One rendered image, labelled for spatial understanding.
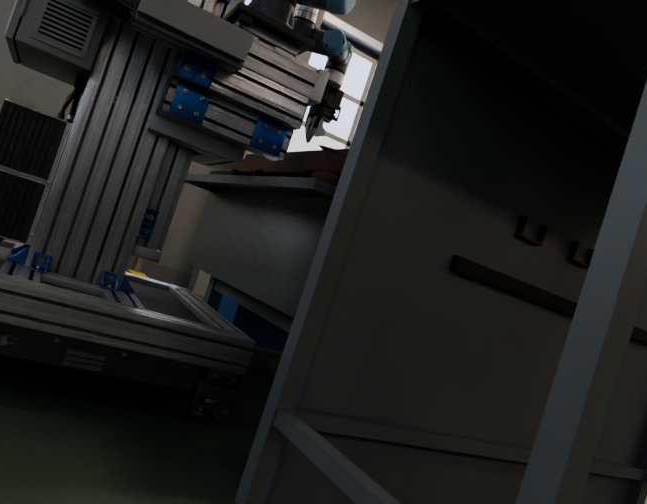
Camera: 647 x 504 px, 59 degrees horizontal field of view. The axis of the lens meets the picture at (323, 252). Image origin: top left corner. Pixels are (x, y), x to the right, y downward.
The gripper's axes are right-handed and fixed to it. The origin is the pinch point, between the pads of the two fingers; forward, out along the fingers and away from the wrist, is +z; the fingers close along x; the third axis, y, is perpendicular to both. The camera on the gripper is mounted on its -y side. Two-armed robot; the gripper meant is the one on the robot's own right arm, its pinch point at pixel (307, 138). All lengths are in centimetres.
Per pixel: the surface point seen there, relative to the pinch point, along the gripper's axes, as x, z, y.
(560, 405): -139, 47, -29
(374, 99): -85, 8, -29
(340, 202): -85, 28, -29
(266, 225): 10.9, 32.1, 0.7
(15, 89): 272, -11, -90
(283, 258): -10.2, 41.4, 0.7
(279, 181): -24.3, 20.7, -15.3
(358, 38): 245, -153, 130
